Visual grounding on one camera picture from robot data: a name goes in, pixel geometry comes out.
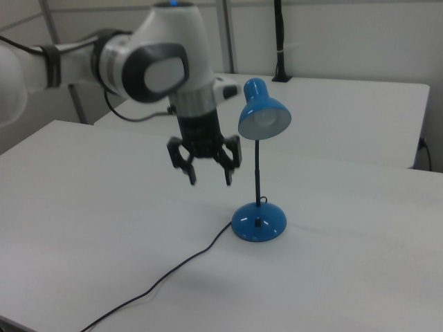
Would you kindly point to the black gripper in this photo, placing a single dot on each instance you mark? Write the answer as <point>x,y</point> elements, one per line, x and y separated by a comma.
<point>200,135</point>

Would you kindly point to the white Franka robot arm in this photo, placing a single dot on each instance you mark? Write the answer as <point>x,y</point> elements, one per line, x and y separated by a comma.
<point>166,31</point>

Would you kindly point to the blue desk lamp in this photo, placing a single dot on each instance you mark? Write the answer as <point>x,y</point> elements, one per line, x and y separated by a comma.
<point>259,219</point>

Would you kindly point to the white light bulb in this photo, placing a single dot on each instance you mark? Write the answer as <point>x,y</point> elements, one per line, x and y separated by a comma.
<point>264,118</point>

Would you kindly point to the black pole with clamp base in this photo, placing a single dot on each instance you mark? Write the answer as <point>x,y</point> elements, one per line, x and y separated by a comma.
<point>279,38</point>

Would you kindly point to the grey partition frame post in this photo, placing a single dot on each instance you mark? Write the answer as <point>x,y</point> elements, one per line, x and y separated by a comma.
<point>228,34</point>

